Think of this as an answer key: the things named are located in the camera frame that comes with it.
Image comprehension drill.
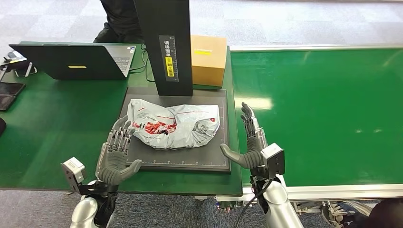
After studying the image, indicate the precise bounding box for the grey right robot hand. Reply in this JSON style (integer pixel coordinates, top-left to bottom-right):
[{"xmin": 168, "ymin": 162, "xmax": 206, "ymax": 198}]
[{"xmin": 219, "ymin": 102, "xmax": 268, "ymax": 171}]

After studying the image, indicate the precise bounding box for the black open laptop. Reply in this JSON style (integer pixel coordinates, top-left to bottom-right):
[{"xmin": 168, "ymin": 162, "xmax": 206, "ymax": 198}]
[{"xmin": 9, "ymin": 43, "xmax": 136, "ymax": 81}]

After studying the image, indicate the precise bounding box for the white red printed mailer package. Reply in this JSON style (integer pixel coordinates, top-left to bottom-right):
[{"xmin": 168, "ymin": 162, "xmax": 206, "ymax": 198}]
[{"xmin": 126, "ymin": 98, "xmax": 221, "ymax": 150}]

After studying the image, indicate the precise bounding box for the green conveyor belt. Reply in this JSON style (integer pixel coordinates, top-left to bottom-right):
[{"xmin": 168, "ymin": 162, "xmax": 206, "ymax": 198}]
[{"xmin": 230, "ymin": 48, "xmax": 403, "ymax": 188}]

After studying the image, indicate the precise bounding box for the white phone stand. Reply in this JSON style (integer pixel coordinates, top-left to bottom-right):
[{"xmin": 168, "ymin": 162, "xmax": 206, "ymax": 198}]
[{"xmin": 13, "ymin": 61, "xmax": 38, "ymax": 78}]

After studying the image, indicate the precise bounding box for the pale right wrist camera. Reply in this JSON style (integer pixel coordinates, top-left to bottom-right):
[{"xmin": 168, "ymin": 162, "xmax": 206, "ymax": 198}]
[{"xmin": 260, "ymin": 143, "xmax": 286, "ymax": 181}]

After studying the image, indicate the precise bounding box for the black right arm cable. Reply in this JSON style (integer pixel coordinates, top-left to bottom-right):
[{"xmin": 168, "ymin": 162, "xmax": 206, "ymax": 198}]
[{"xmin": 234, "ymin": 178, "xmax": 275, "ymax": 228}]

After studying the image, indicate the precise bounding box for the small device with yellow mark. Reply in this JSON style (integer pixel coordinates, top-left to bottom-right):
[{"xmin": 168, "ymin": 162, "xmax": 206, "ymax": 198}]
[{"xmin": 0, "ymin": 50, "xmax": 28, "ymax": 65}]

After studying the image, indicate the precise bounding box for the aluminium conveyor frame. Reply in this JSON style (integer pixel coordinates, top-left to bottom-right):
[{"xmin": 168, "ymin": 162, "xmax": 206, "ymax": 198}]
[{"xmin": 216, "ymin": 44, "xmax": 403, "ymax": 202}]

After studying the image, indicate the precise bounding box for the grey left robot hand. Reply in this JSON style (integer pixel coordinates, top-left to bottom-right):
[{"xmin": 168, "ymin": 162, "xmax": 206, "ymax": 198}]
[{"xmin": 95, "ymin": 115, "xmax": 143, "ymax": 186}]

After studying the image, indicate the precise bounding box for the black inbound scanner machine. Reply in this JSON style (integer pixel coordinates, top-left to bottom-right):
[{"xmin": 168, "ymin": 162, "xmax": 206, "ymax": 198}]
[{"xmin": 119, "ymin": 0, "xmax": 232, "ymax": 174}]

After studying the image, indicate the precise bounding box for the person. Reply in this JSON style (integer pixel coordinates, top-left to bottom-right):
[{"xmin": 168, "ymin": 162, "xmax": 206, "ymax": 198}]
[{"xmin": 321, "ymin": 197, "xmax": 403, "ymax": 228}]

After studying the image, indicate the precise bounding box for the metal bracket under conveyor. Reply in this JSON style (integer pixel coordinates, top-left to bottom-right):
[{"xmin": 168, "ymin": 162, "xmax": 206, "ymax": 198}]
[{"xmin": 215, "ymin": 195, "xmax": 252, "ymax": 212}]

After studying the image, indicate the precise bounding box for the brown cardboard delivery box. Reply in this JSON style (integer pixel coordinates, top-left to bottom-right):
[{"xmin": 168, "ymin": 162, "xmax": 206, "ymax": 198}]
[{"xmin": 190, "ymin": 35, "xmax": 228, "ymax": 88}]

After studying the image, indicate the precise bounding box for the black phone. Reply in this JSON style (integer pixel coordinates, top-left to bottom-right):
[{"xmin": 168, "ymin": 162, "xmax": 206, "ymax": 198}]
[
  {"xmin": 0, "ymin": 95, "xmax": 16, "ymax": 111},
  {"xmin": 0, "ymin": 82, "xmax": 26, "ymax": 96}
]

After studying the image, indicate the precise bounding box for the black cable on desk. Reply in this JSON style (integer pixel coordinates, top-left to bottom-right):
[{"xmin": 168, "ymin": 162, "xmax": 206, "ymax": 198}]
[{"xmin": 129, "ymin": 42, "xmax": 156, "ymax": 83}]

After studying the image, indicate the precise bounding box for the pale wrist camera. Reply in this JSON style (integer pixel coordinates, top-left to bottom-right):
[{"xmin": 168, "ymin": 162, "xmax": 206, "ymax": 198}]
[
  {"xmin": 260, "ymin": 143, "xmax": 286, "ymax": 181},
  {"xmin": 61, "ymin": 157, "xmax": 87, "ymax": 193}
]

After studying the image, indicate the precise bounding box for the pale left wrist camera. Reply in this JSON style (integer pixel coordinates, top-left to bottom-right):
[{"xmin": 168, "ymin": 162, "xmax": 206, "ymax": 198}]
[{"xmin": 61, "ymin": 157, "xmax": 87, "ymax": 193}]

